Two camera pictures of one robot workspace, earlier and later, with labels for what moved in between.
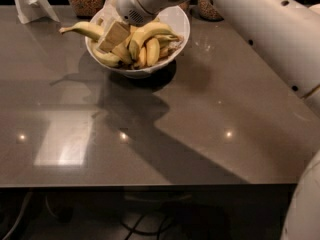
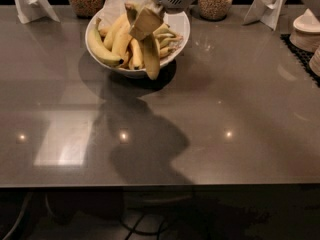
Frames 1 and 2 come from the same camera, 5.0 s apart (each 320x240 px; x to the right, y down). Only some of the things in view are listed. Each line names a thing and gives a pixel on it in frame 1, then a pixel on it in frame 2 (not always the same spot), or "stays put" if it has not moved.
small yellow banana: (153, 51) → (136, 60)
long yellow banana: (89, 29) → (150, 43)
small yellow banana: (142, 56) → (126, 60)
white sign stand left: (30, 4) stays put
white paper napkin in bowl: (109, 13) stays put
